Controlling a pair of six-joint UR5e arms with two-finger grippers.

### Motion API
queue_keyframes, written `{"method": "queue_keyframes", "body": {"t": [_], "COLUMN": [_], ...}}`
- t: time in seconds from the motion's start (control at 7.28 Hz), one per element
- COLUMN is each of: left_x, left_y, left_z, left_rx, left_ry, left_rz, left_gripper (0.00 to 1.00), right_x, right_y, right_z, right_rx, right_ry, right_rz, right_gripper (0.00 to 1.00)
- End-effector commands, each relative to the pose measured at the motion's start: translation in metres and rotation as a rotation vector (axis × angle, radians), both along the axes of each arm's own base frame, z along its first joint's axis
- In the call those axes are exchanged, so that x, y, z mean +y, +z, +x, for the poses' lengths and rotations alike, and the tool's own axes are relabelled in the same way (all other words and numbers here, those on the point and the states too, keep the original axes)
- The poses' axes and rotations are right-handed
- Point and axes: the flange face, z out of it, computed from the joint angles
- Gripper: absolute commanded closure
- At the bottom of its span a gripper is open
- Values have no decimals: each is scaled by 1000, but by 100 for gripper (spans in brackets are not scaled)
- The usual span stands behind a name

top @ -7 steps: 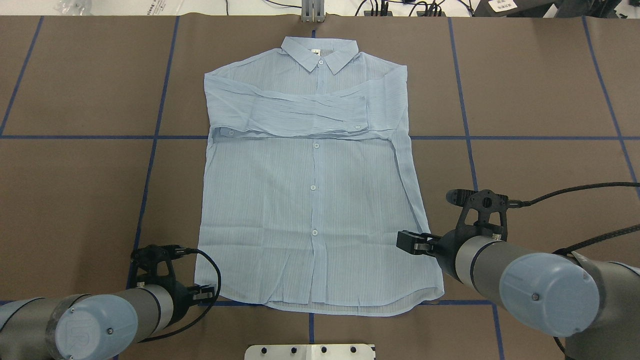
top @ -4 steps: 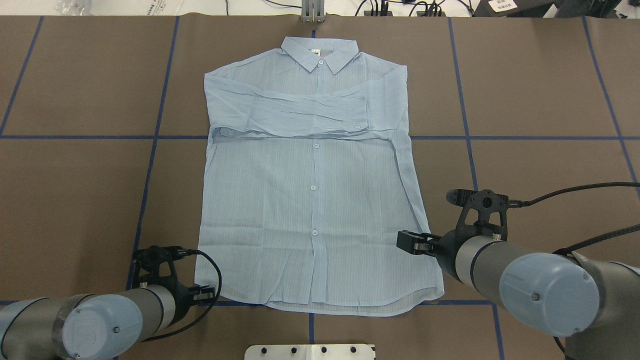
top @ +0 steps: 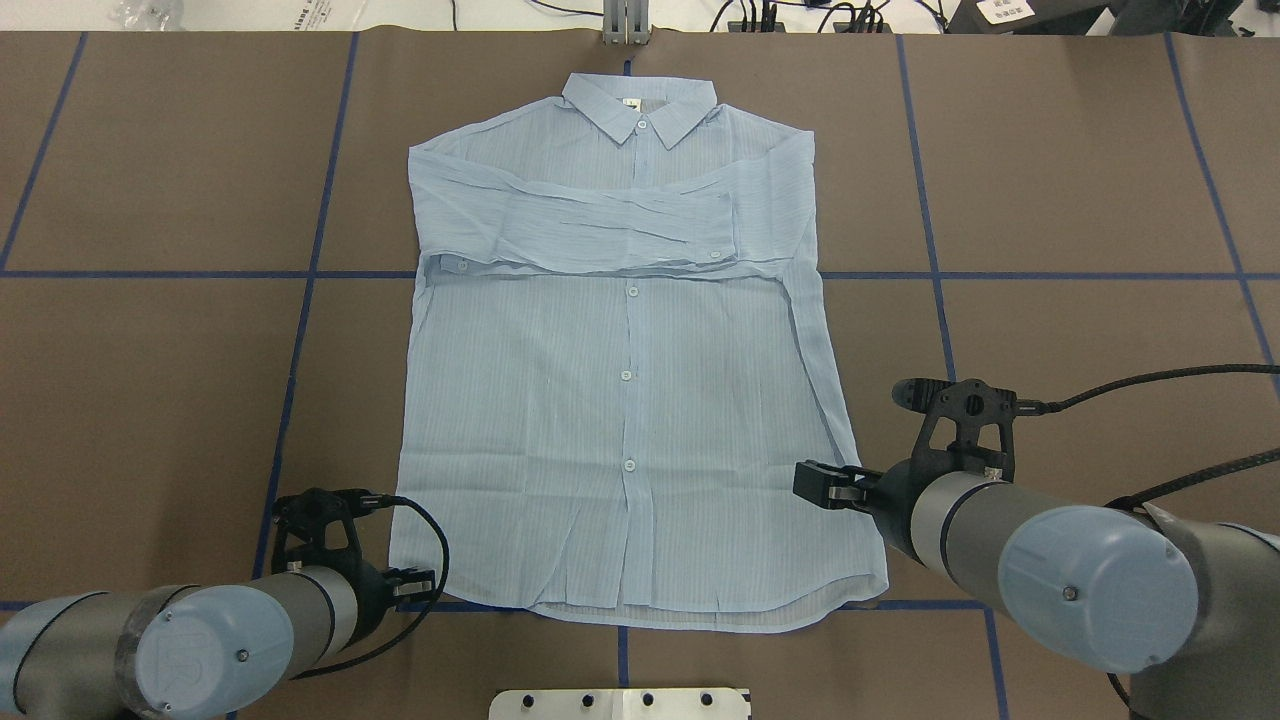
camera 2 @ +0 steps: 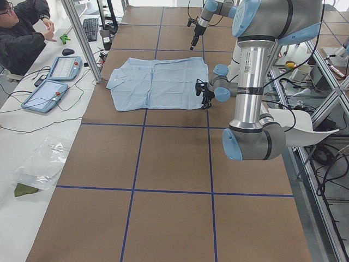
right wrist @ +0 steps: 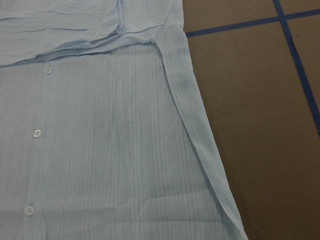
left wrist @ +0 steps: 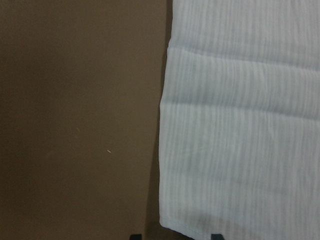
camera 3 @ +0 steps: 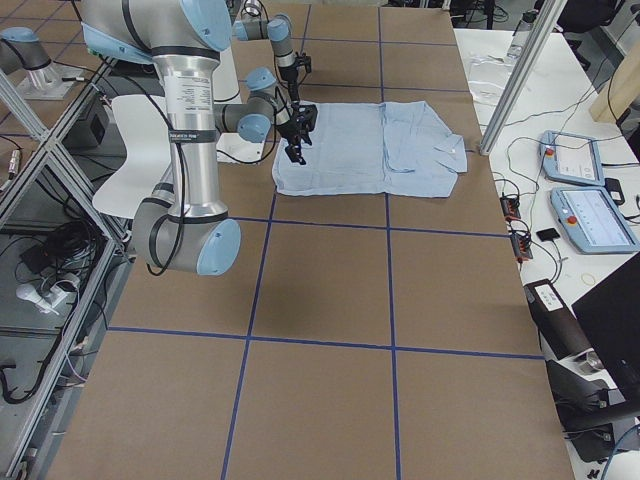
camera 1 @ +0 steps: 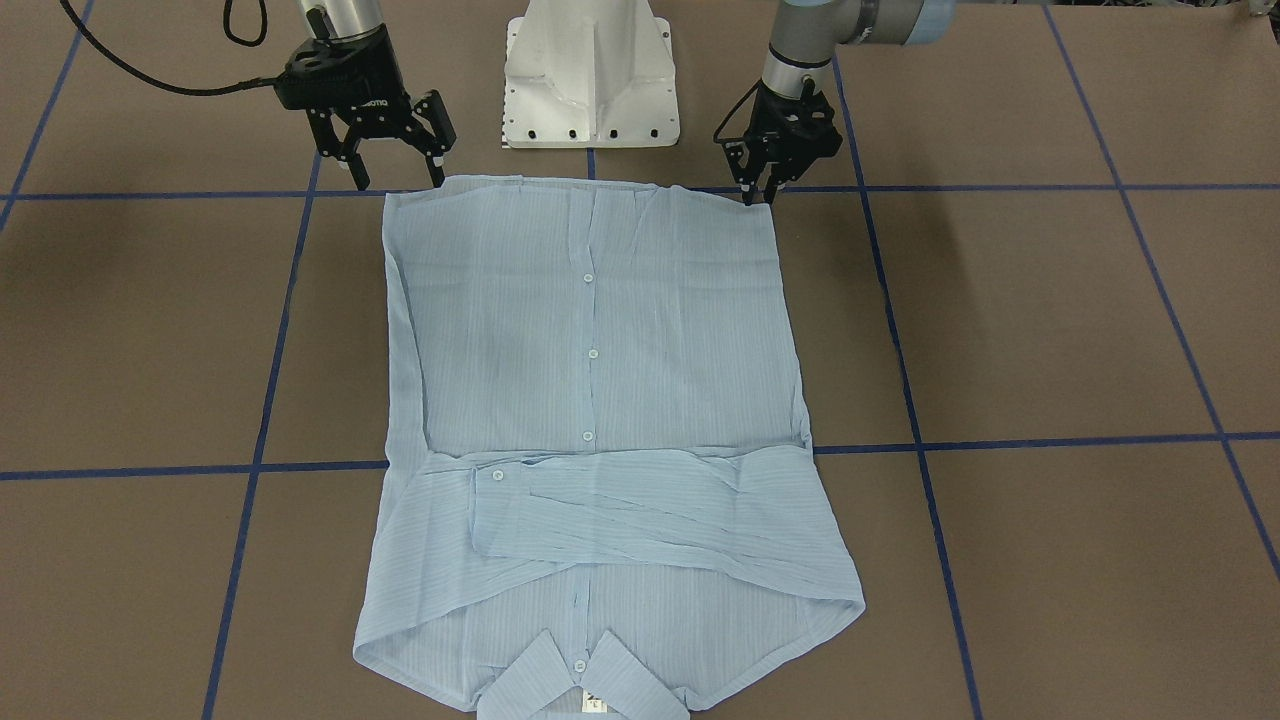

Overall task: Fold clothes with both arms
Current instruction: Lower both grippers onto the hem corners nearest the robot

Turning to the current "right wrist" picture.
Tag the light blue button shirt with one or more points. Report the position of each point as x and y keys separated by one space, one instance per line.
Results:
x=103 y=130

